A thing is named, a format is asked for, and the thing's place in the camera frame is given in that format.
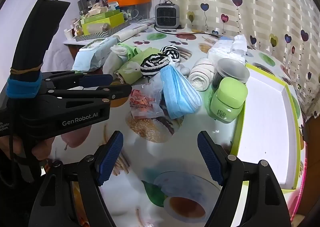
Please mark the white box green rim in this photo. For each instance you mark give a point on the white box green rim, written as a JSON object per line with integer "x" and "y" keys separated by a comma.
{"x": 265, "y": 121}

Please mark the small amber bottle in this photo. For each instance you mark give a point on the small amber bottle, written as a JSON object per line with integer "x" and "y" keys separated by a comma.
{"x": 79, "y": 31}

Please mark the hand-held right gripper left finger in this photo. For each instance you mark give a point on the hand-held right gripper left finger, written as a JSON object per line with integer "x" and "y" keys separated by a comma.
{"x": 110, "y": 159}

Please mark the white cloth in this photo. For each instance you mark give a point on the white cloth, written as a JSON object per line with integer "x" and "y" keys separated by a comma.
{"x": 112, "y": 64}

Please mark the grey desk heater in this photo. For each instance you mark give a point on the grey desk heater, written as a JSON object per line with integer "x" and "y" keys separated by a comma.
{"x": 167, "y": 15}

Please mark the clear candy bag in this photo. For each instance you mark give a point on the clear candy bag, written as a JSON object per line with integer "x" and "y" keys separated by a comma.
{"x": 142, "y": 100}

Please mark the small white bottle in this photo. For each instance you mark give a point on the small white bottle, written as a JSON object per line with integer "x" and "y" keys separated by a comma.
{"x": 68, "y": 34}

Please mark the rolled white paper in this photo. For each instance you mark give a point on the rolled white paper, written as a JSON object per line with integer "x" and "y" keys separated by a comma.
{"x": 135, "y": 32}

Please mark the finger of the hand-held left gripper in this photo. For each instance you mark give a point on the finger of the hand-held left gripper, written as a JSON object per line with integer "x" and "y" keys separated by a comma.
{"x": 120, "y": 91}
{"x": 97, "y": 79}

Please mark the wooden side table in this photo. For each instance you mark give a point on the wooden side table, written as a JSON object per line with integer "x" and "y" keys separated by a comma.
{"x": 72, "y": 50}

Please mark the blue face mask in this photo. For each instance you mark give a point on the blue face mask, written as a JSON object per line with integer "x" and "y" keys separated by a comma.
{"x": 177, "y": 91}

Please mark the green towel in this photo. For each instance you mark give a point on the green towel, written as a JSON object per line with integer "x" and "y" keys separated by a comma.
{"x": 135, "y": 66}

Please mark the food print tablecloth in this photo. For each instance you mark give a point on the food print tablecloth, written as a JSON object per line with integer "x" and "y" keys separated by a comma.
{"x": 195, "y": 126}

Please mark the dark jar clear lid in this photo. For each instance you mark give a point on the dark jar clear lid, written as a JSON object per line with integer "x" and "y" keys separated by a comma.
{"x": 231, "y": 69}

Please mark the chevron patterned tray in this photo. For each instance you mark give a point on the chevron patterned tray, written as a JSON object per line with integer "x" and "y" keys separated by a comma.
{"x": 100, "y": 34}

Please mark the glass jar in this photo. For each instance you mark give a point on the glass jar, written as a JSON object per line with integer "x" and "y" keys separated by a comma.
{"x": 81, "y": 4}
{"x": 90, "y": 2}

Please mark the wet wipes pack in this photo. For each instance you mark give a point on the wet wipes pack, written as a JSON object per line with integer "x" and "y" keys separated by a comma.
{"x": 92, "y": 54}

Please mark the green cardboard box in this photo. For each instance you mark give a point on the green cardboard box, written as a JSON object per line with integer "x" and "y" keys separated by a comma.
{"x": 105, "y": 18}

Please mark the black white striped sock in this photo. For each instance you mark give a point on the black white striped sock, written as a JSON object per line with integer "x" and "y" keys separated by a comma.
{"x": 152, "y": 64}
{"x": 172, "y": 53}

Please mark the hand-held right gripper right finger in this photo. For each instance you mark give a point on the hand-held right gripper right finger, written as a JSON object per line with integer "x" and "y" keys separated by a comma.
{"x": 210, "y": 159}

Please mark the white red-striped towel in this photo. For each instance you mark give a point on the white red-striped towel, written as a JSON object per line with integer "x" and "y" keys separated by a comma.
{"x": 200, "y": 76}

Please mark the green cream jar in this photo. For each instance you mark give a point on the green cream jar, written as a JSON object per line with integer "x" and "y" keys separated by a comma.
{"x": 228, "y": 99}

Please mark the person's left hand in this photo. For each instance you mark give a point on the person's left hand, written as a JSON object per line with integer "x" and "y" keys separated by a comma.
{"x": 42, "y": 149}

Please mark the white tissue pack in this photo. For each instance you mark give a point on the white tissue pack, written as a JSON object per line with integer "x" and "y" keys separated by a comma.
{"x": 222, "y": 51}

